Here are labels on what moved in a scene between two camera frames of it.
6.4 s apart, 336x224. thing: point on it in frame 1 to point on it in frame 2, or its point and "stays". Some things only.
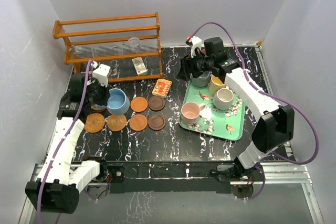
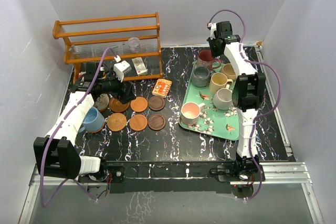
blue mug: (118, 101) to (93, 120)
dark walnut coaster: (156, 103) stays
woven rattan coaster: (116, 122) stays
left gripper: (103, 102) to (126, 96)
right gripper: (187, 66) to (214, 54)
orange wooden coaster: (138, 122) stays
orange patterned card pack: (161, 87) stays
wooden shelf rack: (129, 44) stays
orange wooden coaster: (138, 104) stays
